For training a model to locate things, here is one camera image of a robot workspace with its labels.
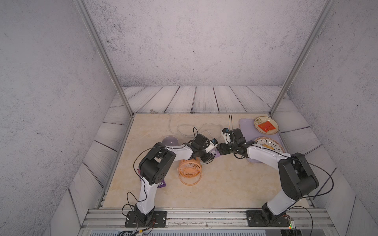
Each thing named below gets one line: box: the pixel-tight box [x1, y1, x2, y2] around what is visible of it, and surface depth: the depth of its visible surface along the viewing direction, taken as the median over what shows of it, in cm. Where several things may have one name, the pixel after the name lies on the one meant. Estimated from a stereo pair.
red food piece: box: [257, 120, 276, 133], surface depth 112 cm
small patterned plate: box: [253, 116, 280, 135], surface depth 113 cm
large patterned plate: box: [253, 136, 285, 153], surface depth 103 cm
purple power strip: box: [211, 148, 222, 158], surface depth 93 cm
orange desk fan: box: [177, 157, 203, 187], surface depth 85 cm
